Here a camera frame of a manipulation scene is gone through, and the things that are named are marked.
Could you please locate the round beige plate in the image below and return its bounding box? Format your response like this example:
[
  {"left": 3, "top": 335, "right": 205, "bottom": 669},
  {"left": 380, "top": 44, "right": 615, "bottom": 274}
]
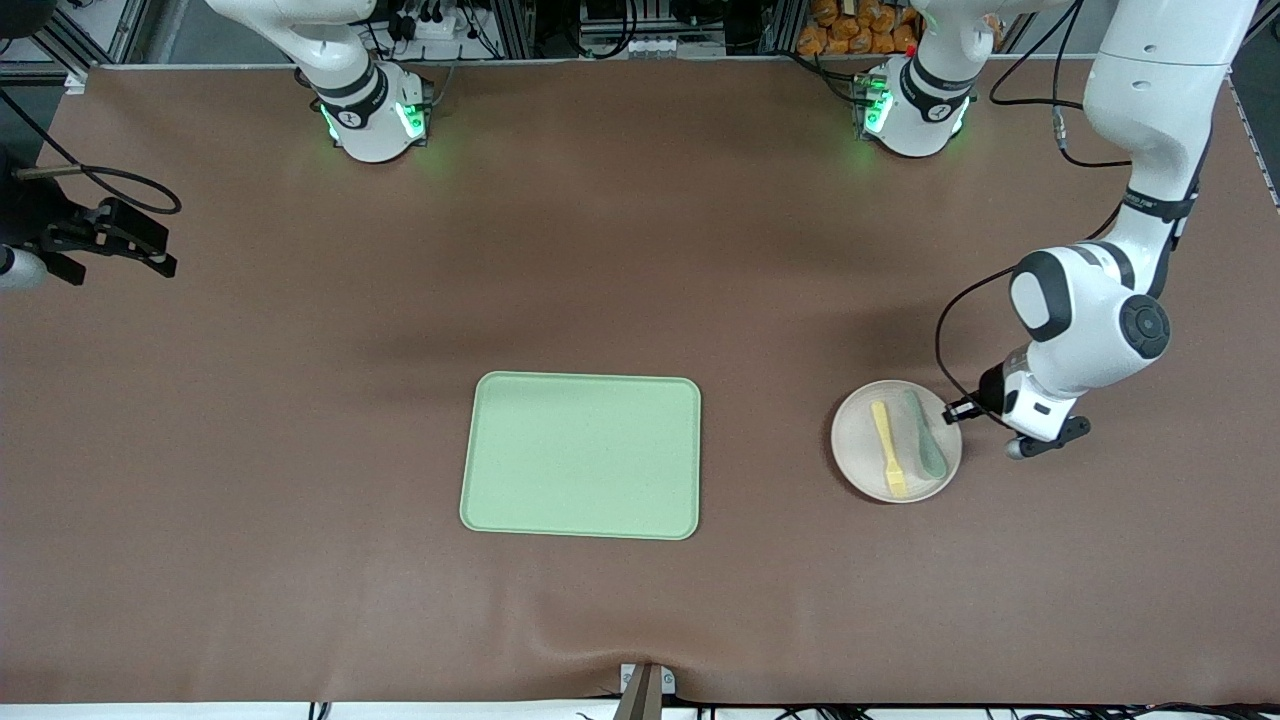
[{"left": 830, "top": 379, "right": 964, "bottom": 504}]

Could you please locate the white mounting bracket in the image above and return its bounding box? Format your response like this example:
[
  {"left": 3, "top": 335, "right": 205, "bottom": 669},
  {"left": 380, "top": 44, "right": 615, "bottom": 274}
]
[{"left": 619, "top": 663, "right": 677, "bottom": 697}]

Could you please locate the brown table mat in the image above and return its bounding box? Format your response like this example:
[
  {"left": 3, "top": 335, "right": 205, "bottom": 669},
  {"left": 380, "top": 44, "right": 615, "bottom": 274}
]
[{"left": 0, "top": 57, "right": 1280, "bottom": 706}]

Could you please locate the white power strip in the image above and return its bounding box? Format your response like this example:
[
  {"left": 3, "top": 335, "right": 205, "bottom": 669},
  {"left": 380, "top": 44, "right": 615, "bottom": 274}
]
[{"left": 385, "top": 5, "right": 479, "bottom": 43}]

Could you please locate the green plastic spoon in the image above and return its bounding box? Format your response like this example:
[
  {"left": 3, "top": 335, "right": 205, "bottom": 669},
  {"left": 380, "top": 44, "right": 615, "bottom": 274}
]
[{"left": 903, "top": 390, "right": 948, "bottom": 479}]

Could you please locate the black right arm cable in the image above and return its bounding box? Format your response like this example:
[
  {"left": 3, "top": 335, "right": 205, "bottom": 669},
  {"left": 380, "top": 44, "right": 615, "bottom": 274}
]
[{"left": 0, "top": 85, "right": 184, "bottom": 216}]

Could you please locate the aluminium table edge rail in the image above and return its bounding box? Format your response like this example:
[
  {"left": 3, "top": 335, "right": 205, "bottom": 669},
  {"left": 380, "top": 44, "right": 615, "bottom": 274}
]
[{"left": 88, "top": 52, "right": 1096, "bottom": 71}]

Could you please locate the light green rectangular tray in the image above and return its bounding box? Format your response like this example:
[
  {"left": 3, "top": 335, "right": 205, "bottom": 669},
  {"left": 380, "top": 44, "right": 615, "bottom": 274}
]
[{"left": 459, "top": 371, "right": 703, "bottom": 542}]

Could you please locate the grey camera stand pole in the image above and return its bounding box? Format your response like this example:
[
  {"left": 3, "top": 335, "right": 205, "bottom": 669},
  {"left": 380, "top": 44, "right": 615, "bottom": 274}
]
[{"left": 613, "top": 663, "right": 664, "bottom": 720}]

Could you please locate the aluminium frame beam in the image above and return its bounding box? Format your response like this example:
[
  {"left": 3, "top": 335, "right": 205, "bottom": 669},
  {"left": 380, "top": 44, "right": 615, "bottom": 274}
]
[{"left": 30, "top": 0, "right": 151, "bottom": 76}]

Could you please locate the aluminium frame post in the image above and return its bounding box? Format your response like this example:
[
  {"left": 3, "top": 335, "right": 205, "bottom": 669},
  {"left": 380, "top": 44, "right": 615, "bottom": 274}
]
[
  {"left": 765, "top": 0, "right": 806, "bottom": 56},
  {"left": 495, "top": 0, "right": 536, "bottom": 58}
]

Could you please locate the yellow plastic fork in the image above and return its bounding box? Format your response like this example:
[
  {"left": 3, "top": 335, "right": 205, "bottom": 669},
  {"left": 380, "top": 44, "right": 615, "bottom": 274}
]
[{"left": 869, "top": 400, "right": 909, "bottom": 498}]

